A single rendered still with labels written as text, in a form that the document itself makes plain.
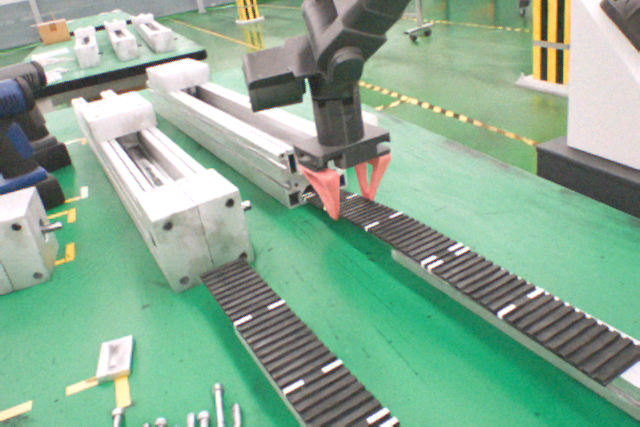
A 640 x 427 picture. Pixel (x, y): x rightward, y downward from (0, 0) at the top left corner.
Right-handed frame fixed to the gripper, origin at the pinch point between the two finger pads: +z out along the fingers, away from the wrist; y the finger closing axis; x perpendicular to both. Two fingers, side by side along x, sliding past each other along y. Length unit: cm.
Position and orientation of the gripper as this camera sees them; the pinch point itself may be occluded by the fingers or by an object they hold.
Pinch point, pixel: (350, 205)
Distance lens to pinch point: 66.9
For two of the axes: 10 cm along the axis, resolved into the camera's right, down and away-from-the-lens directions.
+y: -8.6, 3.2, -4.0
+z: 1.5, 9.0, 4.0
